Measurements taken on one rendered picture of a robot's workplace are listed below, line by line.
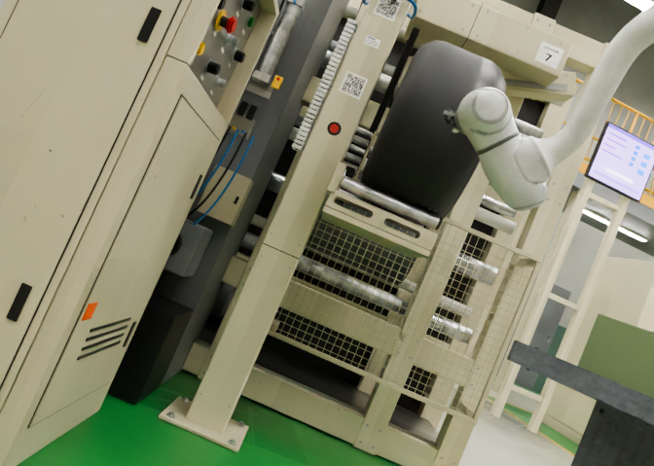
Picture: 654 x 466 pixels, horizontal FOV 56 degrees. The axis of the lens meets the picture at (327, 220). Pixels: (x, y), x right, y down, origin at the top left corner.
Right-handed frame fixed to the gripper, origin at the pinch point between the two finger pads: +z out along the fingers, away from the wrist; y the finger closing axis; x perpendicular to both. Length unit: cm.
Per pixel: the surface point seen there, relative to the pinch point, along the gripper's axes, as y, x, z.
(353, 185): 20.0, 26.4, 21.2
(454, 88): 3.9, -12.2, 13.9
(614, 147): -185, -101, 401
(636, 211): -344, -93, 667
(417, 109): 11.5, -1.7, 11.4
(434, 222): -7.9, 26.9, 21.2
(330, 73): 42, -5, 34
